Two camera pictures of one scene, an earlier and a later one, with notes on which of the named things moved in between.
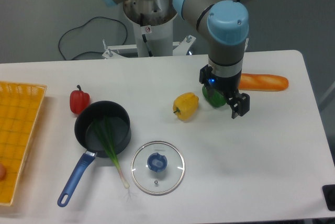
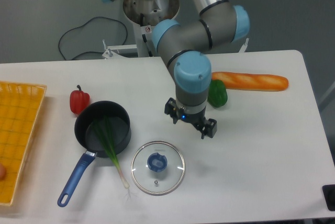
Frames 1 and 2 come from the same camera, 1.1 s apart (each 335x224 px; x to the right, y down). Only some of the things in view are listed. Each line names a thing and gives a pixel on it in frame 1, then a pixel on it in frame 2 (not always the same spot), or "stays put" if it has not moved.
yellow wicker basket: [20, 104] stays put
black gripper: [228, 86] → [206, 127]
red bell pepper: [79, 100] stays put
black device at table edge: [328, 192] stays put
